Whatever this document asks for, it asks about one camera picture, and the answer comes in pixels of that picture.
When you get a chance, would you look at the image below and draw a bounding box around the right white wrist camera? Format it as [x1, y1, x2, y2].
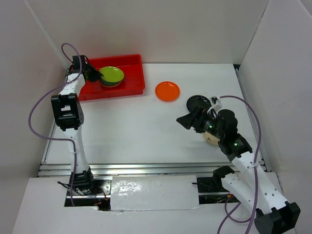
[207, 96, 222, 114]

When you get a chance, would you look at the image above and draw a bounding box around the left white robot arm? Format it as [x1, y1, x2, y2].
[51, 55, 98, 195]

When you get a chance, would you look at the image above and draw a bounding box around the white foil cover panel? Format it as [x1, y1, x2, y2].
[110, 175, 200, 211]

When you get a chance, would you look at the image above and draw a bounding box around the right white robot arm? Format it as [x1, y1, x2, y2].
[177, 107, 301, 234]

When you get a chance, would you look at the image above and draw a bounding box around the aluminium front rail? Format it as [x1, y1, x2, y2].
[37, 162, 238, 177]

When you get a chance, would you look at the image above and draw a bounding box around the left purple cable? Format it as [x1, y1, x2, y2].
[28, 43, 85, 208]

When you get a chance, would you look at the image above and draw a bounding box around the orange plate near bin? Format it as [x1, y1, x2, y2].
[155, 81, 180, 102]

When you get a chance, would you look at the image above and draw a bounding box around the blue floral plate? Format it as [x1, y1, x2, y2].
[100, 80, 123, 88]

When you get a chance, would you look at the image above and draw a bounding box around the lime green plate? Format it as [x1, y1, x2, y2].
[99, 66, 124, 82]

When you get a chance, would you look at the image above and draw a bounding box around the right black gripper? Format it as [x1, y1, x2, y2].
[176, 105, 224, 139]

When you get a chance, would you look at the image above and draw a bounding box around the red plastic bin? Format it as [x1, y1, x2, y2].
[78, 54, 145, 101]

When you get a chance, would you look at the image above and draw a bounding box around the black plate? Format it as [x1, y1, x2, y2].
[186, 95, 212, 113]

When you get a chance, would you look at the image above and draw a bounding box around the cream floral plate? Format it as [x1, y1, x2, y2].
[203, 132, 219, 146]

